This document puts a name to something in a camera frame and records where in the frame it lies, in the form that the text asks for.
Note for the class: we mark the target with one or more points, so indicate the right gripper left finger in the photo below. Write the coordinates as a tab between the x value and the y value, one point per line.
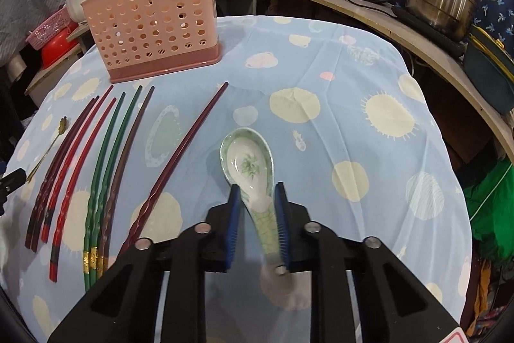
157	289

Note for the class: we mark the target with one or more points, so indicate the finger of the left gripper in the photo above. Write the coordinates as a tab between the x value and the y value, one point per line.
9	184

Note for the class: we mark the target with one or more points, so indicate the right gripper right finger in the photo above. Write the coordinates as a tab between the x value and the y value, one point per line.
360	291

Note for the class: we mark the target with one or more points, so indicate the dark maroon chopstick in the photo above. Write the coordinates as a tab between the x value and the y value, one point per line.
48	190
37	214

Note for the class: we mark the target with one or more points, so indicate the dark purple chopstick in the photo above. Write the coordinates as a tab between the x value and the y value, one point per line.
147	207

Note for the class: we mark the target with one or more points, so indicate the brown chopstick gold band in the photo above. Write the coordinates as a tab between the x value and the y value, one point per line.
105	237

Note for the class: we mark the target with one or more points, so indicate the green white ceramic spoon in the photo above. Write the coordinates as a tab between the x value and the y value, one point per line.
247	161

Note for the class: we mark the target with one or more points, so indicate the red chopstick left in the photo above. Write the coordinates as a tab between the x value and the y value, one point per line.
70	163

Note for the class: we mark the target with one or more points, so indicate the red chopstick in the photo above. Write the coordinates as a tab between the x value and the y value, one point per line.
70	163
68	227

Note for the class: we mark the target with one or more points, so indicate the gold flower spoon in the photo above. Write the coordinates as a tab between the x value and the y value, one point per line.
62	127

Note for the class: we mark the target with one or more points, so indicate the red chopstick right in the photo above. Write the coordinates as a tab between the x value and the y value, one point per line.
68	227

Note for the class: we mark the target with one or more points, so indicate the red plastic basin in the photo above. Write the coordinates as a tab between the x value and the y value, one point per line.
58	46

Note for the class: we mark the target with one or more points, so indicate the green chopstick right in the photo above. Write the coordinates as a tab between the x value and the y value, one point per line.
101	184

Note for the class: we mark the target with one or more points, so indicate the green plastic bag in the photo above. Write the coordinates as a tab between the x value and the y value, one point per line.
490	207

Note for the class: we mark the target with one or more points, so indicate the pink plastic basket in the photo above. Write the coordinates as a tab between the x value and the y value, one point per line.
49	29

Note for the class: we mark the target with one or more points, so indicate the blue dotted tablecloth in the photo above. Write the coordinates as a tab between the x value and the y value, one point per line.
352	139

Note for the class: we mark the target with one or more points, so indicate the pink perforated utensil holder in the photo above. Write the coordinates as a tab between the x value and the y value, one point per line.
149	38

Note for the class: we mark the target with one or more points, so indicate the yellow green stacked bowls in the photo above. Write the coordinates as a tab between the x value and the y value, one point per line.
490	68

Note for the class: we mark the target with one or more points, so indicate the black induction cooker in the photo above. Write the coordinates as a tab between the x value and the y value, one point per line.
454	49

